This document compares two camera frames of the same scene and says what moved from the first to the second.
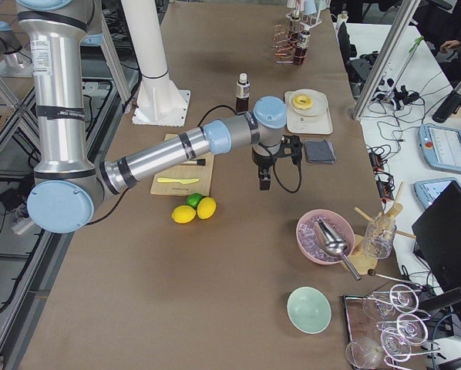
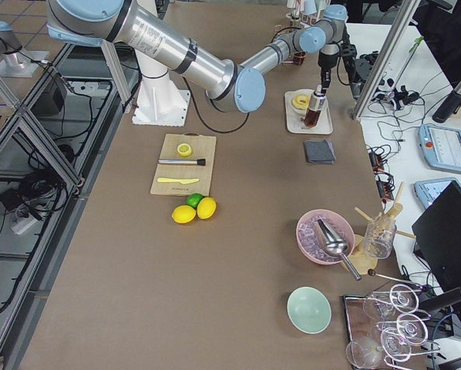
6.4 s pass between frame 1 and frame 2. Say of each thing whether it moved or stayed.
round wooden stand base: stayed
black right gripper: moved
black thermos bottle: stayed
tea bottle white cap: moved
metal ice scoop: stayed
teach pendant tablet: stayed
